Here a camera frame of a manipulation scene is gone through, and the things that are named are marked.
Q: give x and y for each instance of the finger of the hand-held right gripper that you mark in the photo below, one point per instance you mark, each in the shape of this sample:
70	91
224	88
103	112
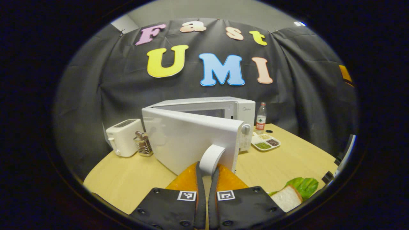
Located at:
345	74

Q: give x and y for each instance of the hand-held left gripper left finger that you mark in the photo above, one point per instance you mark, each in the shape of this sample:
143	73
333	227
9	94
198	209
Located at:
201	204

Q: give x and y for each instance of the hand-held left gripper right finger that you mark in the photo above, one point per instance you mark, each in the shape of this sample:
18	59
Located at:
213	207

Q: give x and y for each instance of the white microwave oven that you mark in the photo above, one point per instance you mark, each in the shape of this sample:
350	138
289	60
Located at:
188	140

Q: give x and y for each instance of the sandwich with lettuce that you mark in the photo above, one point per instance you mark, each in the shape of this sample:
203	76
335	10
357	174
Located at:
287	198

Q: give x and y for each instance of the clear utensil holder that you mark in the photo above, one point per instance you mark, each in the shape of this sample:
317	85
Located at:
143	145

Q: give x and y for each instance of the white divided dish of beans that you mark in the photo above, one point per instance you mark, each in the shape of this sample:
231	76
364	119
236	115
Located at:
265	142

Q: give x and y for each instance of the clear water bottle red label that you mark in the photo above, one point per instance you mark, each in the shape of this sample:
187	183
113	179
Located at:
260	119

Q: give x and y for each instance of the white toaster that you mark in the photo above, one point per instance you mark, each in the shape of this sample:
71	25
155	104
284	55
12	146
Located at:
124	137

